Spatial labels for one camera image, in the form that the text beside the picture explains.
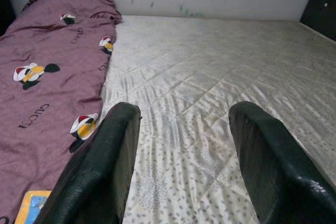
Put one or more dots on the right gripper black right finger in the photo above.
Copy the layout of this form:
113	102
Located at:
283	176

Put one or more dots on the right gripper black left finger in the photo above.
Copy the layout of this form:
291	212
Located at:
99	169

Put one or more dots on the colourful children's book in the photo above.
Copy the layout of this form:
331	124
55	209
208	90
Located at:
29	208

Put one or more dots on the purple printed blanket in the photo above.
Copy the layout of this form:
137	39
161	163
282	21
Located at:
52	45

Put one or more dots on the grey patterned mattress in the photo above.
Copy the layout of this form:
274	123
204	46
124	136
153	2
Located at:
197	64

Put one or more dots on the black tufted headboard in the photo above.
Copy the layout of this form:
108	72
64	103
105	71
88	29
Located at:
320	3

